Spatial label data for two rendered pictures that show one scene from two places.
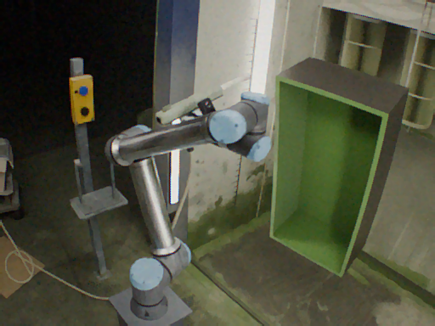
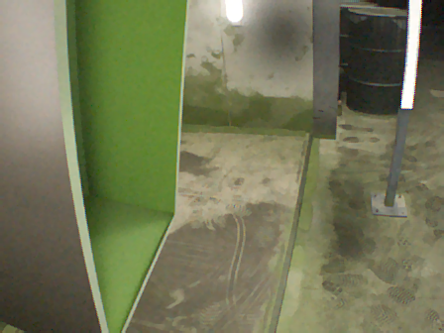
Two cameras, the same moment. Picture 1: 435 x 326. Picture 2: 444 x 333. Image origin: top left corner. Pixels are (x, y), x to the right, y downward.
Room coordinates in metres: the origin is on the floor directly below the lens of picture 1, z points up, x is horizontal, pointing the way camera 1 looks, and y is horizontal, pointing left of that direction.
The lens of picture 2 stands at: (1.79, 0.13, 1.24)
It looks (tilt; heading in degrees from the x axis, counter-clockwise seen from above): 30 degrees down; 243
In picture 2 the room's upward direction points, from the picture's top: 6 degrees counter-clockwise
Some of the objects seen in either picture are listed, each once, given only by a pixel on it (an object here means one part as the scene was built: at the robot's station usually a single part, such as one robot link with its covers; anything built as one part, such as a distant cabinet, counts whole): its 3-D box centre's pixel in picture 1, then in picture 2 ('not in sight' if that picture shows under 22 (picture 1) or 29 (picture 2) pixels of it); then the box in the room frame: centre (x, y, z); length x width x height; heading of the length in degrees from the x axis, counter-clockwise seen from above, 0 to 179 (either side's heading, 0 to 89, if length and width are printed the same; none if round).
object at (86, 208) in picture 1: (96, 180); not in sight; (1.64, 0.69, 0.95); 0.26 x 0.15 x 0.32; 134
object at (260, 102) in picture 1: (252, 112); not in sight; (1.04, -0.09, 1.67); 0.12 x 0.09 x 0.12; 152
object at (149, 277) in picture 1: (148, 280); not in sight; (1.05, 0.27, 0.83); 0.17 x 0.15 x 0.18; 152
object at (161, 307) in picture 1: (149, 299); not in sight; (1.05, 0.27, 0.69); 0.19 x 0.19 x 0.10
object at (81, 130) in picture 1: (87, 186); not in sight; (1.75, 0.81, 0.82); 0.06 x 0.06 x 1.64; 44
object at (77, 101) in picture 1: (81, 99); not in sight; (1.71, 0.77, 1.42); 0.12 x 0.06 x 0.26; 134
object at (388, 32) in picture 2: not in sight; (379, 59); (-0.83, -1.81, 0.44); 0.59 x 0.58 x 0.89; 58
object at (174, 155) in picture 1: (174, 161); not in sight; (1.93, 0.27, 0.96); 0.06 x 0.02 x 0.63; 134
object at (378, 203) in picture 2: not in sight; (388, 204); (0.31, -0.78, 0.01); 0.20 x 0.20 x 0.01; 44
